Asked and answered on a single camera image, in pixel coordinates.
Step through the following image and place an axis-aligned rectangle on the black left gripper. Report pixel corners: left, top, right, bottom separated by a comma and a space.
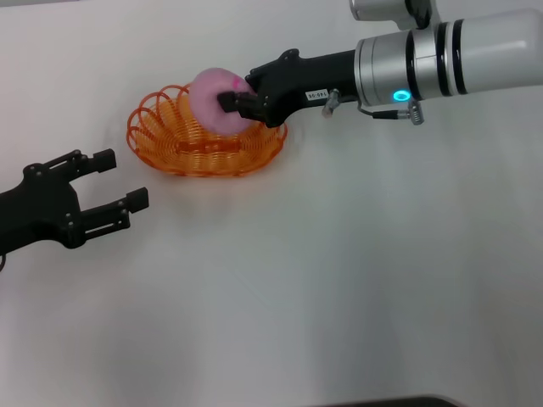
0, 148, 151, 256

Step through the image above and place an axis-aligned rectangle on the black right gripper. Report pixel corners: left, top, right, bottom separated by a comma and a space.
216, 48, 358, 128

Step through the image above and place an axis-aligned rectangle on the pink fuzzy peach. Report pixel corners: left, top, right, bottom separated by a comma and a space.
188, 67, 258, 137

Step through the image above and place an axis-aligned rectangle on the orange plastic wire basket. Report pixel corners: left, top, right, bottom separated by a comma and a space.
126, 82, 290, 180

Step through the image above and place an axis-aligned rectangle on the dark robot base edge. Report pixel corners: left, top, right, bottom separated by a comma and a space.
326, 395, 463, 407

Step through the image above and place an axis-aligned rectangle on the silver cable plug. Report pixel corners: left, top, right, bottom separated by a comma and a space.
321, 87, 342, 119

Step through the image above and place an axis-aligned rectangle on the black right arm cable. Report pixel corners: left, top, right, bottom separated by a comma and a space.
357, 98, 426, 127

